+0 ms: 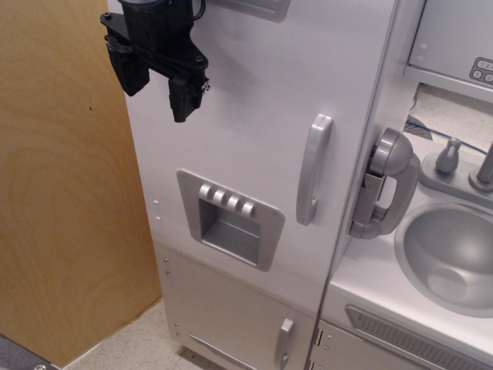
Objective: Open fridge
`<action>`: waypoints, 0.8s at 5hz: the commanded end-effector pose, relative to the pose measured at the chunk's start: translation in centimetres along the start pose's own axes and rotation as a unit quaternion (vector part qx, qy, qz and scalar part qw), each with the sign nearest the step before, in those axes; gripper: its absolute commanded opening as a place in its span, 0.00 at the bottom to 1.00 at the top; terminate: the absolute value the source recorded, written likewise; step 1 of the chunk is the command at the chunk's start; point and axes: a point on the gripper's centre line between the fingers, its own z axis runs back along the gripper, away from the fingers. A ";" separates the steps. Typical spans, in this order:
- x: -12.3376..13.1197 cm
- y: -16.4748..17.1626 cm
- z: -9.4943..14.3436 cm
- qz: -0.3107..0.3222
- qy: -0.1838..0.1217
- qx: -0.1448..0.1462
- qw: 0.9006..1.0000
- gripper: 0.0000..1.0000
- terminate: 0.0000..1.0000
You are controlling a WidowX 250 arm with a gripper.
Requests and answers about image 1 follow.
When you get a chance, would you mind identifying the grey oven vent panel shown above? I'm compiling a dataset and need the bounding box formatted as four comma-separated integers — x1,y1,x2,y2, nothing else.
345,304,492,369

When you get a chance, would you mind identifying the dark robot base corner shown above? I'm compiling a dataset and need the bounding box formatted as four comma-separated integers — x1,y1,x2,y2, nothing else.
1,335,59,370

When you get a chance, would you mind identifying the blue cable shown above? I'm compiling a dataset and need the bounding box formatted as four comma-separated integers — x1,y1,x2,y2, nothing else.
404,119,493,155

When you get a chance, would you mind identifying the white lower freezer door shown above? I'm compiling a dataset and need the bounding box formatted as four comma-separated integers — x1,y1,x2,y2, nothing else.
154,245,315,369

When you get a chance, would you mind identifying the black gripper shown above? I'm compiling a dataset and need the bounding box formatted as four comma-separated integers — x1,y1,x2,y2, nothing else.
100,1,210,123

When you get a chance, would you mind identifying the wooden board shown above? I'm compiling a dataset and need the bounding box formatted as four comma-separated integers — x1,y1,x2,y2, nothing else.
1,1,159,365

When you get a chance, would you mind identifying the grey toy faucet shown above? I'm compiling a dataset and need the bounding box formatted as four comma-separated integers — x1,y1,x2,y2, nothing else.
418,137,492,209

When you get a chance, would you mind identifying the grey toy telephone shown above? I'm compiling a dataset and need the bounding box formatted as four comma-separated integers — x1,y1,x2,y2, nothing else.
349,127,422,241

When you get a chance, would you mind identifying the brass cabinet hinge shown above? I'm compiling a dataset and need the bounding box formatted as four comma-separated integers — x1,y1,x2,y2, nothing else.
314,328,323,346

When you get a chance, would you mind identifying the grey ice dispenser panel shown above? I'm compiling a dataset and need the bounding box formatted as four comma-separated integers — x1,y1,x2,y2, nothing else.
176,170,285,271

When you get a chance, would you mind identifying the grey toy sink basin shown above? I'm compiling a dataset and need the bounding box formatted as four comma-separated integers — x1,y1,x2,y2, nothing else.
394,203,492,318

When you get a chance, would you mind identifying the grey top fridge panel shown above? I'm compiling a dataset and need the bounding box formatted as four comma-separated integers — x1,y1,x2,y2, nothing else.
210,0,290,22

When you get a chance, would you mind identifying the grey lower door handle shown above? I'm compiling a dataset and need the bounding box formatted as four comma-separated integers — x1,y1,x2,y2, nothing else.
273,318,294,370

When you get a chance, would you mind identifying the grey fridge door handle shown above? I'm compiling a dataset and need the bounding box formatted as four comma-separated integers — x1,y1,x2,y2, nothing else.
296,114,333,226

